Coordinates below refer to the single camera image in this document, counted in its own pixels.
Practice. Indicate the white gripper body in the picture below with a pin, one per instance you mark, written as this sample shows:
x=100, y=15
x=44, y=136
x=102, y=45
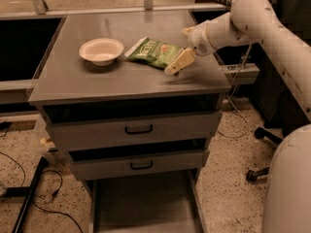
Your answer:
x=200, y=40

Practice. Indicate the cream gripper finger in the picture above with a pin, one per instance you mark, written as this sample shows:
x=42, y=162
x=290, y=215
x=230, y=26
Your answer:
x=184, y=59
x=188, y=32

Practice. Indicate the green jalapeno chip bag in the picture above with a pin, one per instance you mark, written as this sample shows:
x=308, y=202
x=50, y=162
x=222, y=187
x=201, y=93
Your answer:
x=153, y=53

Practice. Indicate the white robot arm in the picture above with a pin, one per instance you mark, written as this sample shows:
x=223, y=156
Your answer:
x=287, y=204

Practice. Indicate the grey drawer cabinet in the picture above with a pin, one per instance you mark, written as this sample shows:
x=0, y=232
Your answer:
x=72, y=90

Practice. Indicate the top grey drawer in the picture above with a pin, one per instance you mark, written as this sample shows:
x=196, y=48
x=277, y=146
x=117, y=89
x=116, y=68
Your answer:
x=97, y=134

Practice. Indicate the middle grey drawer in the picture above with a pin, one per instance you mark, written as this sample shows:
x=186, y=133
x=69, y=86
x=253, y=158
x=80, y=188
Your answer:
x=138, y=165

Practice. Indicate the open bottom grey drawer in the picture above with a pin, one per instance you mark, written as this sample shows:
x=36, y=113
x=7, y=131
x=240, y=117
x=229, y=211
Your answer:
x=154, y=203

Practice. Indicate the white paper bowl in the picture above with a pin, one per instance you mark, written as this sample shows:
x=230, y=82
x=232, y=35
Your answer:
x=102, y=51

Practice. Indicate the black floor stand bar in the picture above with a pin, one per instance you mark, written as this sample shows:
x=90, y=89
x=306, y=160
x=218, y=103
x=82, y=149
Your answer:
x=43, y=163

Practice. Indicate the grey metal bracket block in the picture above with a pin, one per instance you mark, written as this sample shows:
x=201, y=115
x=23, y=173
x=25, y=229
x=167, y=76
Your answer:
x=238, y=74

